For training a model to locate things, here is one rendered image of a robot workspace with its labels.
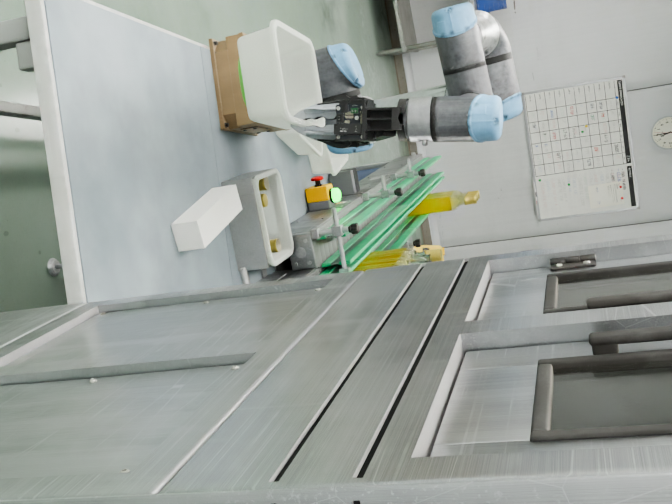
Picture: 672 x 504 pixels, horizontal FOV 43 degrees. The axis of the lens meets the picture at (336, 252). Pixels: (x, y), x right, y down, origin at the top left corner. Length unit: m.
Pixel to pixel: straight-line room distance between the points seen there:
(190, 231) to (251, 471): 1.15
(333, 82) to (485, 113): 0.77
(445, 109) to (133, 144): 0.63
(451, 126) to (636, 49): 6.70
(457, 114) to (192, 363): 0.63
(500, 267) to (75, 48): 0.84
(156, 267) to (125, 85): 0.36
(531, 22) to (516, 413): 7.39
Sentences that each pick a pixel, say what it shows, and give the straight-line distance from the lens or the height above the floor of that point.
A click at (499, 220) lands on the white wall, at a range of 8.21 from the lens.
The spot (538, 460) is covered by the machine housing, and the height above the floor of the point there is 1.52.
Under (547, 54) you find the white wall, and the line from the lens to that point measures 8.04.
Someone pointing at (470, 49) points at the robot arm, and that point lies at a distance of 1.49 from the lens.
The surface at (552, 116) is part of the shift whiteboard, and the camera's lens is 8.05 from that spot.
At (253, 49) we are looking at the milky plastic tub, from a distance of 1.46.
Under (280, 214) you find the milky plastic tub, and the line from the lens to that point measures 2.17.
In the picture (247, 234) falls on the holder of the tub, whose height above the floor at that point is 0.79.
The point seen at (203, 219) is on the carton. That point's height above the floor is 0.81.
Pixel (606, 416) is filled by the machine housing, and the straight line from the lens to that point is 0.72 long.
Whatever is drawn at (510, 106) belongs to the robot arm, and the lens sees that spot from 1.87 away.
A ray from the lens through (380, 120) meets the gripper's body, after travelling 1.43.
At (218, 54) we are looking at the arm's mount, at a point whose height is 0.77.
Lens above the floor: 1.58
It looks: 17 degrees down
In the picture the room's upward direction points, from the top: 83 degrees clockwise
